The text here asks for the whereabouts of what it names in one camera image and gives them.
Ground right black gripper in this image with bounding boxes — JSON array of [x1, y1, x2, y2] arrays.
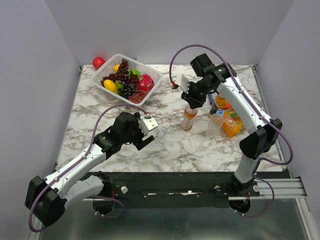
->
[[180, 80, 212, 110]]

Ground tall orange drink bottle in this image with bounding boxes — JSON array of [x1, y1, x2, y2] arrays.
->
[[181, 105, 198, 131]]

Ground small orange juice bottle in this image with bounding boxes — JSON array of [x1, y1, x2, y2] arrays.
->
[[208, 94, 232, 117]]

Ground blue white bottle cap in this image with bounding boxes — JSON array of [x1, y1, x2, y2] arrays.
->
[[216, 109, 224, 116]]

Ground clear plastic bottle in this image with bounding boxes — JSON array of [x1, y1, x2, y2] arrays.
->
[[206, 113, 224, 136]]

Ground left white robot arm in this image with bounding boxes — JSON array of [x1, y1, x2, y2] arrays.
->
[[25, 112, 159, 233]]

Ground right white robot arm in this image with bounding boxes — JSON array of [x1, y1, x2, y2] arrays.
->
[[173, 53, 283, 196]]

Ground blue toothpaste box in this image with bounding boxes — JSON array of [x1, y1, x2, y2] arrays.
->
[[207, 93, 214, 105]]

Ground orange snack bag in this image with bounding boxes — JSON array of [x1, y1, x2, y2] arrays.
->
[[222, 108, 246, 138]]

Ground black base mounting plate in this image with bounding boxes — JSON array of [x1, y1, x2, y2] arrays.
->
[[82, 171, 261, 210]]

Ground pink dragon fruit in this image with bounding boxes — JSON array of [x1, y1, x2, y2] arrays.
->
[[137, 74, 154, 92]]

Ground black grape bunch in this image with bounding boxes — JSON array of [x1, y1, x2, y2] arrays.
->
[[118, 84, 137, 99]]

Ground green apple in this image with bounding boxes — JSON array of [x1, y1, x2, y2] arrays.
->
[[129, 68, 141, 78]]

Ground dark purple grape bunch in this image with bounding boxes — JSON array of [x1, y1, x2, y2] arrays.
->
[[100, 58, 139, 85]]

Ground yellow lemon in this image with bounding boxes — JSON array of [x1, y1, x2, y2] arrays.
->
[[113, 64, 120, 73]]

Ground white plastic fruit basket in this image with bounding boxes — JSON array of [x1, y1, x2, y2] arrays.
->
[[92, 54, 163, 107]]

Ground red apple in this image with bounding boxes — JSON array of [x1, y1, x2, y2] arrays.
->
[[92, 57, 105, 70]]

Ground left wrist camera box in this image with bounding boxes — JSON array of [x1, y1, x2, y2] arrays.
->
[[138, 113, 159, 136]]

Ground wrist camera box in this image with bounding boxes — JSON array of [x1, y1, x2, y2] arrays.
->
[[173, 74, 190, 94], [138, 113, 159, 136]]

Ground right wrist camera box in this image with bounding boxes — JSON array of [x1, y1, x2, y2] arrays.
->
[[173, 74, 190, 94]]

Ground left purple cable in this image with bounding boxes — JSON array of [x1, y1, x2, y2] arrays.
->
[[27, 103, 151, 233]]

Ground purple cable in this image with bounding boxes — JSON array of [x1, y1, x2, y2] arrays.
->
[[169, 44, 294, 218], [27, 103, 151, 233]]

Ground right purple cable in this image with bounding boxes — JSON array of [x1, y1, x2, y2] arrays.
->
[[169, 44, 294, 218]]

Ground aluminium frame rail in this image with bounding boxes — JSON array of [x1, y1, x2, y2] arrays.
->
[[39, 177, 307, 201]]

